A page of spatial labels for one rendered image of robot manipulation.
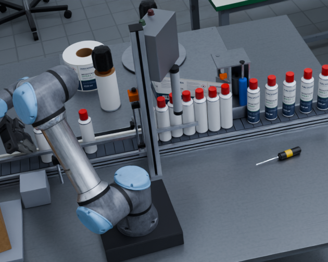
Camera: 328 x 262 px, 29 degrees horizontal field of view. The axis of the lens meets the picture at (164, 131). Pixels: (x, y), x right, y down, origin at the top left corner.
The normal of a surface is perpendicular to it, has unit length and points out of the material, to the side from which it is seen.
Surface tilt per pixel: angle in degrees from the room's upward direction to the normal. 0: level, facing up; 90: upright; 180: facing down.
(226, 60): 0
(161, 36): 90
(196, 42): 0
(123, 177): 9
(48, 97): 57
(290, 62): 0
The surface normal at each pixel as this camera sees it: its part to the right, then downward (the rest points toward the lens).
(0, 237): 0.37, 0.57
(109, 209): 0.51, -0.11
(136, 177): 0.04, -0.82
